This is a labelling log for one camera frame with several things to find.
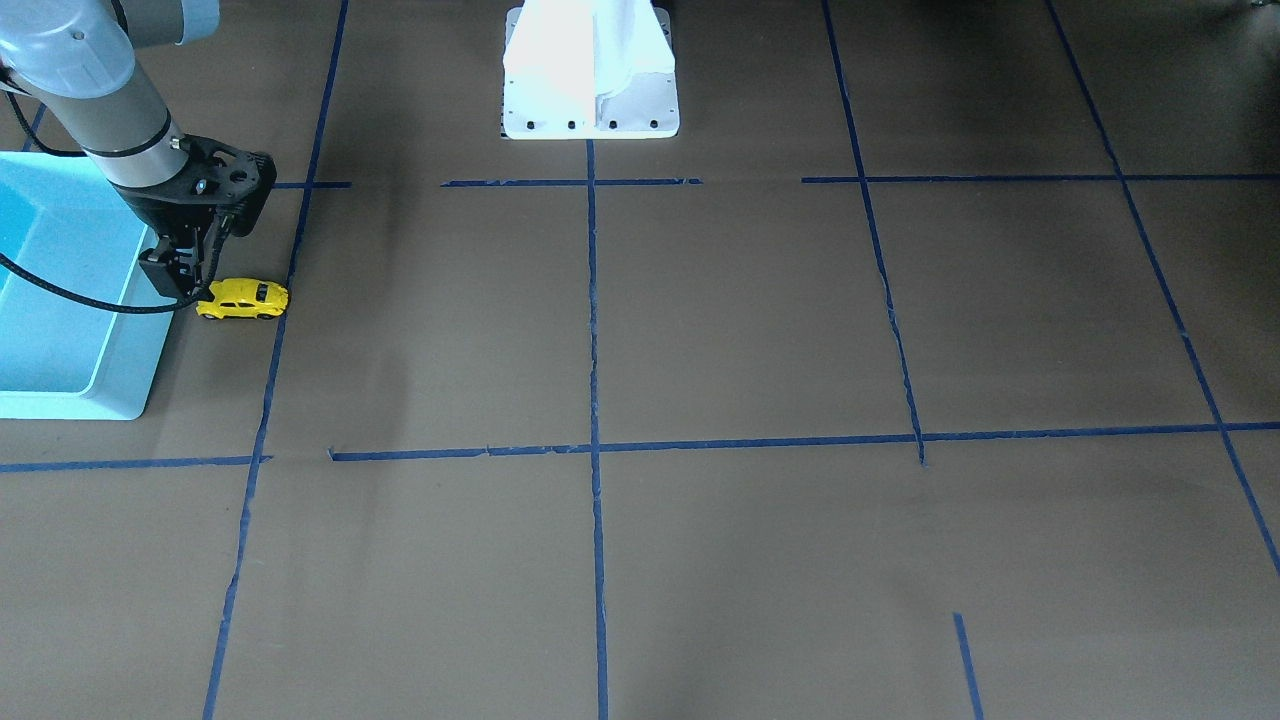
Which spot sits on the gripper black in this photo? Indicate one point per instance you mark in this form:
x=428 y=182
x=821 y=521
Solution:
x=160 y=213

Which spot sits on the yellow beetle toy car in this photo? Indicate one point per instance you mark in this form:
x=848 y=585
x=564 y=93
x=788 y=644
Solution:
x=244 y=298

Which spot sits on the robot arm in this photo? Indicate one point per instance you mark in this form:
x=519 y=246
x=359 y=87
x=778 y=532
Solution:
x=79 y=59

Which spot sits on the turquoise plastic bin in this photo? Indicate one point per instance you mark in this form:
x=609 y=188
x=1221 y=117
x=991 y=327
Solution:
x=63 y=221

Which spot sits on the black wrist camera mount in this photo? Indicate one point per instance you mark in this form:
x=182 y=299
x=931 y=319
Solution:
x=222 y=184

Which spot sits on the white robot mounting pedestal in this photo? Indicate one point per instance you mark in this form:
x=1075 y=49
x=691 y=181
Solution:
x=589 y=70

